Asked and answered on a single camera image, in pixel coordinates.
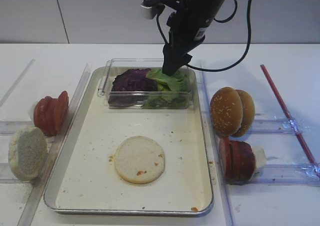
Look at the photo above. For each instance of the metal baking tray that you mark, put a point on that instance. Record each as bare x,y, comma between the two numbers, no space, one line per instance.
84,179

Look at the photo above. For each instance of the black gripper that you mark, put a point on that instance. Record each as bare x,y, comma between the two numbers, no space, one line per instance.
187,31

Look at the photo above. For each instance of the middle red meat patty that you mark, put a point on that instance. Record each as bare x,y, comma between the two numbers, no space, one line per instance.
235,160

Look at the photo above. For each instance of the clear rail right of tray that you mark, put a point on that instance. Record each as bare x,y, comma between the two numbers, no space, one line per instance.
224,192

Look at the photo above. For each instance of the clear plastic container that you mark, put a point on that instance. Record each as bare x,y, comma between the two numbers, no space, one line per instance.
117,66

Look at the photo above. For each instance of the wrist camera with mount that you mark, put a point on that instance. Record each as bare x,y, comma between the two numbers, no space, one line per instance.
150,8

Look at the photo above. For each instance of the red meat patty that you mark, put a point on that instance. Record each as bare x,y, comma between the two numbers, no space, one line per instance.
225,156
235,160

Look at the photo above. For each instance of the front tomato slice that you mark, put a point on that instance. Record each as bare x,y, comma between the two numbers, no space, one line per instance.
43,115

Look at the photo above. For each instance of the bottom bun on tray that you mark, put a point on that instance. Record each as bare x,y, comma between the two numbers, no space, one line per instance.
139,160

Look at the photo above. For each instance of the rear sesame bun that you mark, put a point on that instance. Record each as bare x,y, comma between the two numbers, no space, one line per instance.
248,113

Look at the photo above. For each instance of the front sesame bun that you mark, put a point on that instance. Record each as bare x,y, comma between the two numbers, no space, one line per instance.
226,111

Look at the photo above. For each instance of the red plastic rail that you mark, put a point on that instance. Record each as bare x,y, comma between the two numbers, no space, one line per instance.
286,112

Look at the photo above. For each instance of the clear holder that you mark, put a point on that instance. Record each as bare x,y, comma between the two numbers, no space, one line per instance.
277,126
288,174

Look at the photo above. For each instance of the green lettuce in container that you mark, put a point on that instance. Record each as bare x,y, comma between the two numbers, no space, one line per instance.
172,91

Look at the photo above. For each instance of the tomato slice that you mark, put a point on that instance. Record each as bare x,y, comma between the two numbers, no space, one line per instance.
43,115
55,116
64,103

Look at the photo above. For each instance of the clear rail far left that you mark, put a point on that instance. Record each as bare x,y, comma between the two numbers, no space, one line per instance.
16,82

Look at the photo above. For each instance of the rear dark meat patty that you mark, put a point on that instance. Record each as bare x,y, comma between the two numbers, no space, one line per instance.
247,161

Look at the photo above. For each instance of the white bread slice upright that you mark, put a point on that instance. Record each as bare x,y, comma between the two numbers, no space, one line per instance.
27,152

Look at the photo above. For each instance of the clear holder lower right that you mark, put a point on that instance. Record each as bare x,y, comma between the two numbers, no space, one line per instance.
288,174

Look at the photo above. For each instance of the front red meat patty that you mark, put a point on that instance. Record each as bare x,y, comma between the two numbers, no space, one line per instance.
225,156

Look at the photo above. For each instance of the sesame bun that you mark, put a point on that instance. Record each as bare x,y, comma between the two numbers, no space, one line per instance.
226,111
248,113

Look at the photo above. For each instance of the rear tomato slice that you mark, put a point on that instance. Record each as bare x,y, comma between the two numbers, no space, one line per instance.
64,103

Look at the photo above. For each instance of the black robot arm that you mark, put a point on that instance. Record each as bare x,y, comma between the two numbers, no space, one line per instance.
187,27

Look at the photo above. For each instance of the white cheese block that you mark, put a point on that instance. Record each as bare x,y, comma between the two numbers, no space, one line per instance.
260,158

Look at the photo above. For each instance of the middle tomato slice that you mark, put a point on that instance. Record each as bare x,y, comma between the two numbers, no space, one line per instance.
55,116

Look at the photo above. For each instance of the purple cabbage leaves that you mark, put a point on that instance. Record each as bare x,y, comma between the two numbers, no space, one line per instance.
132,80

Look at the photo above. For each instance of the clear holder upper right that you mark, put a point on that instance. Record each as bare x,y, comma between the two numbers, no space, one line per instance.
277,126

